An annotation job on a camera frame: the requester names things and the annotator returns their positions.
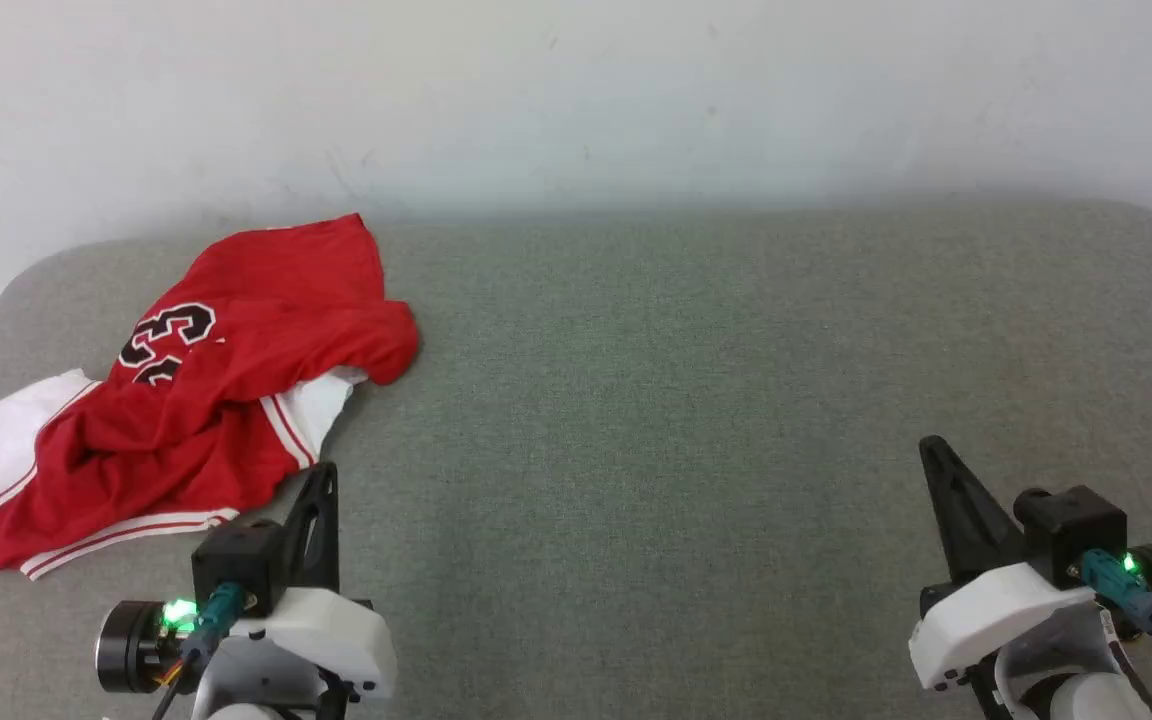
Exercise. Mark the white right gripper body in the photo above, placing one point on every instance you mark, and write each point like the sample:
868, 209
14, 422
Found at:
996, 610

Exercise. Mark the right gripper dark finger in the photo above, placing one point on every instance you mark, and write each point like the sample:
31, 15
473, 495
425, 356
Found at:
971, 520

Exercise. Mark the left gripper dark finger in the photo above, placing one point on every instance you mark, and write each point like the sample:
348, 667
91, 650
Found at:
316, 540

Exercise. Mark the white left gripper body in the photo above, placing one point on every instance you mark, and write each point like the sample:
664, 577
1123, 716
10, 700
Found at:
336, 635

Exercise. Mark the red and white basketball jersey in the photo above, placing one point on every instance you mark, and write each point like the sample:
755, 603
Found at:
226, 330

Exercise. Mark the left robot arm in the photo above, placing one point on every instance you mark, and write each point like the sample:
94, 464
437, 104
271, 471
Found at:
131, 650

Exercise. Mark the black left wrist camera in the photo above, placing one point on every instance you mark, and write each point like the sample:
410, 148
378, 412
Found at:
236, 555

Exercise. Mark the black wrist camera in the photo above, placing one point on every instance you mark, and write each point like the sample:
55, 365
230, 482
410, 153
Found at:
1071, 530
236, 555

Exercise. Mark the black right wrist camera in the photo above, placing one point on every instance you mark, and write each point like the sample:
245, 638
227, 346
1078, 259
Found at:
1071, 530

